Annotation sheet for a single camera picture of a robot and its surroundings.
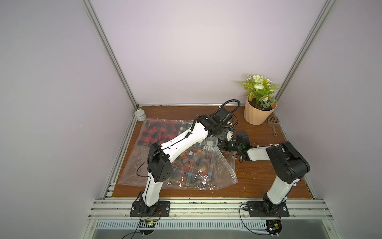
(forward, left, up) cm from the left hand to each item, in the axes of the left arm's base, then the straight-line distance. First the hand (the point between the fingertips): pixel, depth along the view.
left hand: (224, 131), depth 80 cm
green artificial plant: (+26, -24, +9) cm, 37 cm away
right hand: (+2, +4, -12) cm, 13 cm away
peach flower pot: (+18, -24, -3) cm, 31 cm away
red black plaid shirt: (+12, +43, -19) cm, 49 cm away
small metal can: (+25, +58, -15) cm, 65 cm away
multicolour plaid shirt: (-15, +17, -16) cm, 28 cm away
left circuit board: (-41, +39, -22) cm, 61 cm away
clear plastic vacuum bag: (-14, +53, -20) cm, 58 cm away
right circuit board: (-41, -22, -21) cm, 51 cm away
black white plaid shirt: (0, +7, -13) cm, 15 cm away
